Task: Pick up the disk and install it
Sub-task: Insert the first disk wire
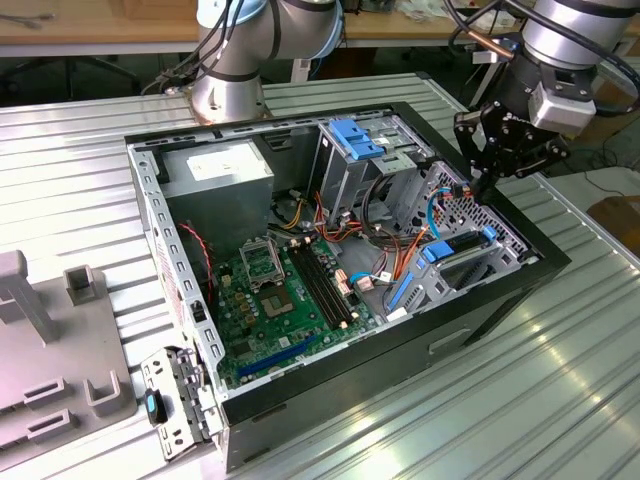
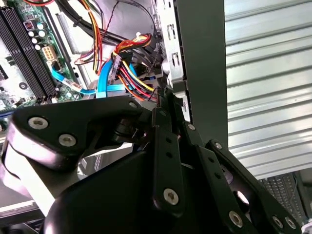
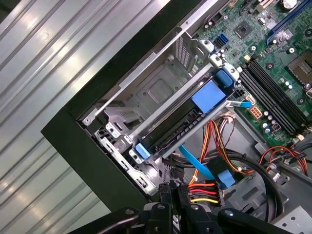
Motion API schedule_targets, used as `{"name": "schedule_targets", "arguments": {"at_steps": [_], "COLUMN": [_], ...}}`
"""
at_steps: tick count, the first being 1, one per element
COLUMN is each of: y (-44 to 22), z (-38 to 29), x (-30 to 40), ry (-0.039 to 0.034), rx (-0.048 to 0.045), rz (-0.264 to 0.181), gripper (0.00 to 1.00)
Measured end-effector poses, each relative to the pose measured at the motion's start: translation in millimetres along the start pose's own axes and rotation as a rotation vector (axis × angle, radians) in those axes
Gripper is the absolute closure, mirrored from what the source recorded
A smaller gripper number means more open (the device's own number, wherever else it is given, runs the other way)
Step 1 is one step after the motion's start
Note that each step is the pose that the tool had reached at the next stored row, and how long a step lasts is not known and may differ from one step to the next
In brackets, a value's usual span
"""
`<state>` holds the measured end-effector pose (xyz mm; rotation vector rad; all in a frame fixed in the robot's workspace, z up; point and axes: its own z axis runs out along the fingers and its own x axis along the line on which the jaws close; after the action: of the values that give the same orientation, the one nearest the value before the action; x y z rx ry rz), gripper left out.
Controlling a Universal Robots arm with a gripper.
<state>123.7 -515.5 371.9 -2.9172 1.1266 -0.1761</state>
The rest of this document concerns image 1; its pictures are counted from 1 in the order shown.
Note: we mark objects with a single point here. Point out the grey disk bay cage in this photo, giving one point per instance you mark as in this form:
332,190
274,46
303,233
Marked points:
425,287

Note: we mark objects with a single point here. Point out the brown cardboard box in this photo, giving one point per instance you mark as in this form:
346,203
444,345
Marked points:
617,220

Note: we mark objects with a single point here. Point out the square brown base plate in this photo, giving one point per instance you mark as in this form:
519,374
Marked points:
189,107

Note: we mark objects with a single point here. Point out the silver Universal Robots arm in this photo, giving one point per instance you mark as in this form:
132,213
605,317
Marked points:
225,50

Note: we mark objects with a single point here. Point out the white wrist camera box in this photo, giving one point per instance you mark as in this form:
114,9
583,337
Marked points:
560,112

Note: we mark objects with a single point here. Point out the green motherboard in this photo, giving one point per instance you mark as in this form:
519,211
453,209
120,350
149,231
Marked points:
270,332

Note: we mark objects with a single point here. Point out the blue black bracket latch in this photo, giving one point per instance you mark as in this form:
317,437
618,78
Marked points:
152,407

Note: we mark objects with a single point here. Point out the black open PC case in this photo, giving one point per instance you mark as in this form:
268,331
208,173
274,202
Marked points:
375,380

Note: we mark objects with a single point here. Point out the grey parts rack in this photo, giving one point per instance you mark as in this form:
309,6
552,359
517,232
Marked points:
60,360

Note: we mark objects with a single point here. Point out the blue expansion slot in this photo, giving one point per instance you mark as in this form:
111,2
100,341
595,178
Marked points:
275,357

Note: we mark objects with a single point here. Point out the grey optical drive cage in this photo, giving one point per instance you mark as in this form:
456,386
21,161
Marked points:
340,180

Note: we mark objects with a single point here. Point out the CPU socket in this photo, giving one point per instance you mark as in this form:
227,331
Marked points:
275,302

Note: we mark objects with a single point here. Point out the metal expansion slot bracket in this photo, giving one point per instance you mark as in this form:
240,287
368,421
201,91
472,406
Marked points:
172,440

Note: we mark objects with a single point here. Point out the blue drive latch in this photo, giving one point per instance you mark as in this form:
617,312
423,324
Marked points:
357,142

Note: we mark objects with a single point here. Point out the hard disk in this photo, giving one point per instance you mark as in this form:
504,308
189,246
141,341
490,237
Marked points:
440,251

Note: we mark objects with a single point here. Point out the long wooden desk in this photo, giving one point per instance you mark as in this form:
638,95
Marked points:
125,25

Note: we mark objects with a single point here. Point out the black RAM slot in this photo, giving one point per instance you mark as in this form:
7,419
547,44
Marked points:
331,285
313,285

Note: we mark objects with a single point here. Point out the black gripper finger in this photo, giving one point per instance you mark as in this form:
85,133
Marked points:
475,135
545,157

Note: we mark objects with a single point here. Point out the grey power supply unit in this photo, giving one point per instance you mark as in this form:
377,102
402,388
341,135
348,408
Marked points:
220,200

